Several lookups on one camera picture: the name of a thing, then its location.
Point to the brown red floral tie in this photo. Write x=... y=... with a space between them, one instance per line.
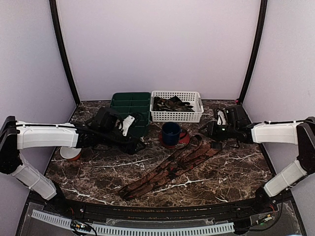
x=196 y=152

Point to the white cable duct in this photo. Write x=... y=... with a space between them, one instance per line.
x=133 y=228

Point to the black front rail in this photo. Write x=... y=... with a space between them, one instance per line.
x=85 y=210

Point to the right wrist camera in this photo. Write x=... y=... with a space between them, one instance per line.
x=233 y=115

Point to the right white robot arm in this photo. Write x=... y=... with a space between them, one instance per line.
x=297 y=132

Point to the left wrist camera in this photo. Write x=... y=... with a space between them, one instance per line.
x=127 y=123

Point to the camouflage ties pile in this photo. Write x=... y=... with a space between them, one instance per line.
x=173 y=104

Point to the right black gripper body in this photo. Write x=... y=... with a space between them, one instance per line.
x=220 y=134

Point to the black frame post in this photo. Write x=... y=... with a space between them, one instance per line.
x=62 y=50
x=255 y=49

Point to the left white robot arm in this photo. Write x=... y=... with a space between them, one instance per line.
x=70 y=137

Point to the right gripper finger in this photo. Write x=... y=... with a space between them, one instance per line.
x=205 y=132
x=208 y=126

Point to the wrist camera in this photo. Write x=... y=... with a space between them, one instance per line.
x=233 y=115
x=127 y=123

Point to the left black frame post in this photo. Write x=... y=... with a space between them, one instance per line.
x=62 y=50

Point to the right black frame post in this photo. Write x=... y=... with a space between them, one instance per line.
x=255 y=49

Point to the white orange bowl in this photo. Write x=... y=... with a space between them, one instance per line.
x=70 y=153

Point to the white plastic basket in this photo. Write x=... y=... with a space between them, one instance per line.
x=191 y=97

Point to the green compartment tray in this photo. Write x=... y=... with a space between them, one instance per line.
x=128 y=103

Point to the blue enamel mug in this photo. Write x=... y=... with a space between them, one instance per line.
x=171 y=133

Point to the red floral saucer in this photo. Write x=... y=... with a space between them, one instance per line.
x=182 y=143

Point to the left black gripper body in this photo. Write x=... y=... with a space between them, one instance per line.
x=141 y=145

